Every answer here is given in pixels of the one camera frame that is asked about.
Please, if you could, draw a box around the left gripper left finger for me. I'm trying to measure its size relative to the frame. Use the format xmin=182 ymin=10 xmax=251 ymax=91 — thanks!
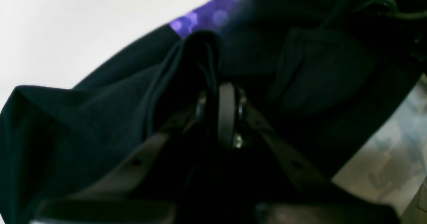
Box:
xmin=32 ymin=91 xmax=214 ymax=224

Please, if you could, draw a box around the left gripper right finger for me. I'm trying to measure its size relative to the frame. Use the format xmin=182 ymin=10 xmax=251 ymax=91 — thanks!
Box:
xmin=218 ymin=83 xmax=400 ymax=224

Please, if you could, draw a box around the black T-shirt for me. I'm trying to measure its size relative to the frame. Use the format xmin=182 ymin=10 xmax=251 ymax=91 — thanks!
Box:
xmin=1 ymin=0 xmax=426 ymax=224

